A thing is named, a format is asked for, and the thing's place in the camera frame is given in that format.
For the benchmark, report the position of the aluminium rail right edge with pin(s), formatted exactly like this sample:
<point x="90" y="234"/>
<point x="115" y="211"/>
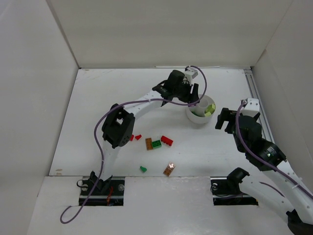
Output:
<point x="266" y="131"/>

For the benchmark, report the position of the orange-brown long lego plate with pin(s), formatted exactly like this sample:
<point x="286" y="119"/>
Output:
<point x="148" y="142"/>

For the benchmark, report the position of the pale yellow-green lego brick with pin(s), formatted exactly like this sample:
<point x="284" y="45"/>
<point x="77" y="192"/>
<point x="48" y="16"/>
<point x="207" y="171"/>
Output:
<point x="210" y="110"/>

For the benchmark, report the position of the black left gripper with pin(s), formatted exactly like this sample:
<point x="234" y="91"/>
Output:
<point x="193" y="92"/>

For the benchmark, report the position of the green 2x2 lego brick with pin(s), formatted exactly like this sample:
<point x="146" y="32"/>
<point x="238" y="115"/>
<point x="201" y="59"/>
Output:
<point x="156" y="144"/>

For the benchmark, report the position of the red long lego brick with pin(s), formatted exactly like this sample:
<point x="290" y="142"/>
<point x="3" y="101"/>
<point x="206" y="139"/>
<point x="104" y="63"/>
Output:
<point x="166" y="140"/>

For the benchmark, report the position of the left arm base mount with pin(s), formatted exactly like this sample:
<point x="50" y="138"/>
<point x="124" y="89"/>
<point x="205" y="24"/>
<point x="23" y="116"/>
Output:
<point x="106" y="193"/>

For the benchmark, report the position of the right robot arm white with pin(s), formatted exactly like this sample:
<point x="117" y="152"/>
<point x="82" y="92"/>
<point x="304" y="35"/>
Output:
<point x="293" y="202"/>

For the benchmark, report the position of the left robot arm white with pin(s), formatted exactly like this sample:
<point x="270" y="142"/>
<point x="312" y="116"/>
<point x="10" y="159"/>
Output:
<point x="117" y="125"/>

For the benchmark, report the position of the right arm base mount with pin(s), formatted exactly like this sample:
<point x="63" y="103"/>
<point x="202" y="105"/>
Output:
<point x="226" y="192"/>

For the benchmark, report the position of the white round divided container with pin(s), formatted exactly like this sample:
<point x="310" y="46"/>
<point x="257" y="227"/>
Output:
<point x="200" y="108"/>

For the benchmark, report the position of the small green lego piece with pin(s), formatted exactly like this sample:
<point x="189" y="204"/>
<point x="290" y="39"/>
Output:
<point x="143" y="169"/>

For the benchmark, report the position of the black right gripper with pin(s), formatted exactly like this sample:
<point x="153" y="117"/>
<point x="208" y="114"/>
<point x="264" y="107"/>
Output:
<point x="225" y="117"/>

